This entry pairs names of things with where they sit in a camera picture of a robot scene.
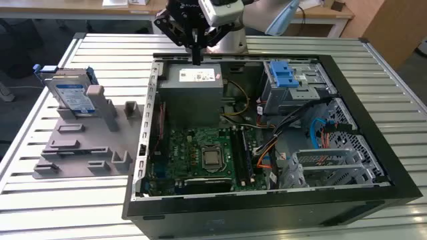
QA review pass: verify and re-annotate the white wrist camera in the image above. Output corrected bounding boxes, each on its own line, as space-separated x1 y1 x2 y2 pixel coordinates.
198 0 244 27

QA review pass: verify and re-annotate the grey metal drive cage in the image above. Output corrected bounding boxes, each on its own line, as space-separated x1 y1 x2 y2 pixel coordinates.
262 59 338 116

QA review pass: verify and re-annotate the black office chair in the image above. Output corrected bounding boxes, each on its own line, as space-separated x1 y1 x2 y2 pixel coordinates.
0 18 44 78

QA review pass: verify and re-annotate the orange power wire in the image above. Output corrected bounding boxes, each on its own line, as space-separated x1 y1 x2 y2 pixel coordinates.
255 119 354 173

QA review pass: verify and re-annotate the black PC case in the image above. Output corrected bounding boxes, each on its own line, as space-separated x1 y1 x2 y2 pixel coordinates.
120 52 424 240

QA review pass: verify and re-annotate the grey power supply unit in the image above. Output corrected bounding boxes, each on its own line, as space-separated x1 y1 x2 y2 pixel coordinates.
155 62 224 128

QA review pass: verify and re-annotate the CPU socket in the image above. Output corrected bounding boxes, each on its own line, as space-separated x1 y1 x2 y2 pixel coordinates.
199 143 228 175

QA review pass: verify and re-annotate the blue plastic drive latch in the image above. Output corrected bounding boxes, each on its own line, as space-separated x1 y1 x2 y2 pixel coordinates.
270 60 300 88

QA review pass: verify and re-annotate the metal disk bay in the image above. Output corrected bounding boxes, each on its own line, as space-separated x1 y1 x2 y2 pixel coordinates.
291 147 384 188

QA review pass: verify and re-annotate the blue data wire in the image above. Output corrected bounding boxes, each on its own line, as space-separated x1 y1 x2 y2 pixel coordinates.
259 116 336 162

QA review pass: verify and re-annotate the black cable bundle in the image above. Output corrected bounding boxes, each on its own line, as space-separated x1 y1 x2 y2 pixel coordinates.
252 96 340 191

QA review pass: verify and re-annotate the yellow wire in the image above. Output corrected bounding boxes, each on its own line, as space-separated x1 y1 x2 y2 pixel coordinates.
222 79 251 117

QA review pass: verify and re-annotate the black RAM slot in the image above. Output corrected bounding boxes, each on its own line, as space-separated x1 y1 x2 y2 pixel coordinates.
239 126 258 185
230 126 247 187

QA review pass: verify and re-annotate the white cardboard box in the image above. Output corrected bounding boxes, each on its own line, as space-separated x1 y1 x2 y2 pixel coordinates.
101 0 129 10

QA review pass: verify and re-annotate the green motherboard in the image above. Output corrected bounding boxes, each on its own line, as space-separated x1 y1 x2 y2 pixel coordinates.
145 126 268 196

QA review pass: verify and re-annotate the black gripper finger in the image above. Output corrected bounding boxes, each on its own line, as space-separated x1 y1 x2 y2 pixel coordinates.
153 9 199 66
196 22 236 66

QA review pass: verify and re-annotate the hard disk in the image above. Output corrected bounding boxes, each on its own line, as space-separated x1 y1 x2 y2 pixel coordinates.
32 64 100 118

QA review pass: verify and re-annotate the black graphics card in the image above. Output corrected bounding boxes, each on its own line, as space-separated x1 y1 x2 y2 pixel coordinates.
182 176 234 194

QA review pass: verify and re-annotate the grey parts rack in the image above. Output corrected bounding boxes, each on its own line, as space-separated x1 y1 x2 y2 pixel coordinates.
32 84 148 180

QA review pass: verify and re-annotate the white desk foot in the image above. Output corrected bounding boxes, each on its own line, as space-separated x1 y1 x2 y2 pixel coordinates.
0 79 16 102

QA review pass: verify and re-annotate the silver CPU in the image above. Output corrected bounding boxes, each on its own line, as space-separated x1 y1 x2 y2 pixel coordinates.
203 151 222 166

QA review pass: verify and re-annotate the wooden cabinet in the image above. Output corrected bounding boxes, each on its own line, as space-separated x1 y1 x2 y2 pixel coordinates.
339 0 427 71

